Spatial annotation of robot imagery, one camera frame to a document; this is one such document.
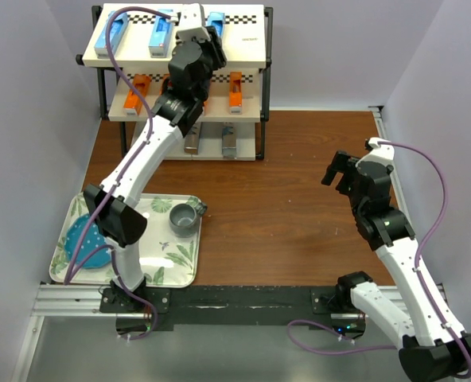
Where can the light blue toothpaste box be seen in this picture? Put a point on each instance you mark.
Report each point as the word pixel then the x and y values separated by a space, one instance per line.
pixel 217 21

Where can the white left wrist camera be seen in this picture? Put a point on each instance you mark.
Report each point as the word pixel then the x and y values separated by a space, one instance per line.
pixel 191 25

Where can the black frame three-tier shelf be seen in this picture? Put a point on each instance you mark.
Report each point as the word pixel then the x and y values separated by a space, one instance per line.
pixel 247 44

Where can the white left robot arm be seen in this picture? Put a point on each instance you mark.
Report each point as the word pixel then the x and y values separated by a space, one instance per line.
pixel 112 204

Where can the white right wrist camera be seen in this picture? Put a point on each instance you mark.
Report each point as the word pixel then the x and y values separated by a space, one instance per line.
pixel 380 147

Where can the grey ceramic mug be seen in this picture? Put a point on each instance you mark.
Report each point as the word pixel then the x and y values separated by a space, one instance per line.
pixel 185 218

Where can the teal dotted plate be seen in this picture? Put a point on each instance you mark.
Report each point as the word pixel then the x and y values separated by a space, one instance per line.
pixel 92 241

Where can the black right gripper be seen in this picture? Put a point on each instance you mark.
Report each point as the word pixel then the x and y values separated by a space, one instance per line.
pixel 342 163

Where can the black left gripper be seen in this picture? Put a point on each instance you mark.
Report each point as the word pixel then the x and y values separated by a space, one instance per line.
pixel 215 48

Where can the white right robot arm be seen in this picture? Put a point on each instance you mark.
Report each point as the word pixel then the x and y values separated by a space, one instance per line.
pixel 432 344

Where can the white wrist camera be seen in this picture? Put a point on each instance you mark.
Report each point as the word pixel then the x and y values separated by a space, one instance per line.
pixel 380 147
pixel 191 25

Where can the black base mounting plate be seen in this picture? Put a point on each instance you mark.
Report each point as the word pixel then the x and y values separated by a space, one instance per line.
pixel 252 305

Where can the metallic blue toothpaste box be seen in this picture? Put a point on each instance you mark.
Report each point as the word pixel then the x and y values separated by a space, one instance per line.
pixel 229 141

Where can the orange toothpaste box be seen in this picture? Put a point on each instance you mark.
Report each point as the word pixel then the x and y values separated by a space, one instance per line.
pixel 165 84
pixel 133 104
pixel 235 93

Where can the leaf-patterned white tray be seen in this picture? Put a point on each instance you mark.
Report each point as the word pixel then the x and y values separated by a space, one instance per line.
pixel 166 259

